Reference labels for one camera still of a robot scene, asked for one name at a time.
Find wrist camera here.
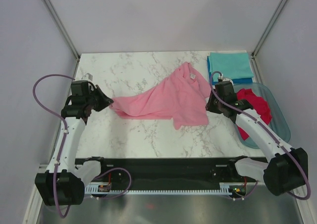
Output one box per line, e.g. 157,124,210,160
218,75,234,85
81,73,93,82

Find aluminium frame post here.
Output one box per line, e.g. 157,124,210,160
251,0,297,58
42,0,80,62

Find clear blue plastic bin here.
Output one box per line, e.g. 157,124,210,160
233,83,291,142

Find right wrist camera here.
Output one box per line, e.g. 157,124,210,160
218,75,234,85

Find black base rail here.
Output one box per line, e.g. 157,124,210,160
74,156,258,191

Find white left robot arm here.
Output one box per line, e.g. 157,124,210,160
35,80,113,206

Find folded teal t shirt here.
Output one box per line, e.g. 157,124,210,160
208,52,254,80

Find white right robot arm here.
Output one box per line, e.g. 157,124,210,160
206,81,311,200

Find left aluminium frame post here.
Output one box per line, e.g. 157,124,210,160
42,0,80,62

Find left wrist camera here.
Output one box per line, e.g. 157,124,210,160
81,73,93,82

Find white slotted cable duct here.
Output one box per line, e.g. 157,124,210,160
85,182,242,196

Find pink t shirt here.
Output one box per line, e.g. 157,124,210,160
110,62,211,130

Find red t shirt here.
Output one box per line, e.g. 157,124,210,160
237,89,272,125

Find right aluminium frame post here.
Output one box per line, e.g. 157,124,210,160
251,0,297,58

